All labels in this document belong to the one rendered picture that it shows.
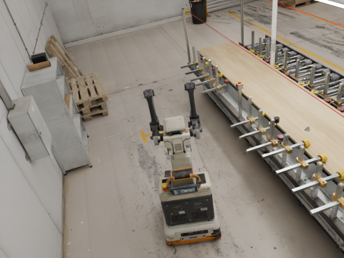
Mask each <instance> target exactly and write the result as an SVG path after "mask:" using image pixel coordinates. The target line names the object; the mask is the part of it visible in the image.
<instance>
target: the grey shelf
mask: <svg viewBox="0 0 344 258"><path fill-rule="evenodd" d="M48 60H49V61H50V63H51V66H49V67H45V68H41V69H38V70H34V71H29V70H28V67H27V69H26V73H25V76H24V80H23V84H22V86H21V90H22V92H23V94H24V96H25V97H26V96H29V95H32V97H33V99H34V101H35V103H36V105H37V107H38V109H39V111H40V113H41V115H42V117H43V119H44V121H45V123H46V125H47V127H48V129H49V131H50V133H51V136H52V144H51V150H52V152H53V154H54V156H55V158H56V160H57V161H58V163H59V165H60V167H61V169H62V171H63V173H64V176H65V175H67V173H66V172H65V171H66V170H70V169H73V168H77V167H80V166H83V165H86V164H89V167H92V164H91V162H90V159H89V151H88V150H89V147H88V137H89V135H88V133H87V131H86V129H85V126H84V123H83V121H82V118H81V116H80V113H79V111H78V108H77V106H76V103H75V101H74V98H73V95H72V93H71V90H70V88H69V85H68V83H67V80H66V78H65V75H64V73H63V71H62V68H61V66H60V63H59V61H58V58H57V57H53V58H49V59H48ZM66 86H67V87H66ZM66 94H68V95H70V105H69V110H68V107H67V105H66V103H65V95H66ZM83 129H84V130H83Z"/></svg>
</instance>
